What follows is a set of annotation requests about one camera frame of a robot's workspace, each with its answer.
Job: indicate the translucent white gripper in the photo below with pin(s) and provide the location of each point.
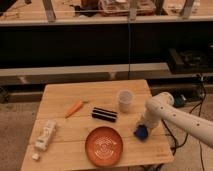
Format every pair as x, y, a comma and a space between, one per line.
149, 120

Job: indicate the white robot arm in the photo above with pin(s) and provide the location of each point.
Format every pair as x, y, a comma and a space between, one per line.
161, 107

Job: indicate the black power adapter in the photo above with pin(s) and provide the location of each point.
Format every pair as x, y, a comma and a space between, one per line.
179, 101

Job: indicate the translucent plastic cup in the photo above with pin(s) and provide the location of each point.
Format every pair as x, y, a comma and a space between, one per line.
125, 99

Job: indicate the black box on shelf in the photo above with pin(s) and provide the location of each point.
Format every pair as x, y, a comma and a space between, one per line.
190, 61

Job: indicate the wooden table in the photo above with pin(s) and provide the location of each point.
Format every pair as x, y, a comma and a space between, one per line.
67, 149

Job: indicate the orange carrot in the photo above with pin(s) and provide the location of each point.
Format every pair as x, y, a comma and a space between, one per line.
77, 106

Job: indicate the cluttered tray on bench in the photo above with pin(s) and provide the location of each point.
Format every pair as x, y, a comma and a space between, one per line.
122, 7

